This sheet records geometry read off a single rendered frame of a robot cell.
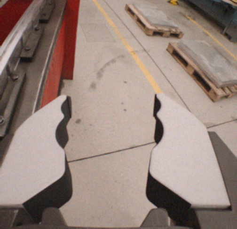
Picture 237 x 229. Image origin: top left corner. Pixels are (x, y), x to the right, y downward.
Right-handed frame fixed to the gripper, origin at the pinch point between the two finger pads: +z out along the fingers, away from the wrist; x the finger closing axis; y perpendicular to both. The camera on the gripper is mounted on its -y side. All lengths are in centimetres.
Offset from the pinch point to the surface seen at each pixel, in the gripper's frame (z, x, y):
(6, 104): 39, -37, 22
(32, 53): 68, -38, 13
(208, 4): 549, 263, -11
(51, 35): 91, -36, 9
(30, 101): 45, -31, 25
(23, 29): 74, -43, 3
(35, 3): 107, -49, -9
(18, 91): 46, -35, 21
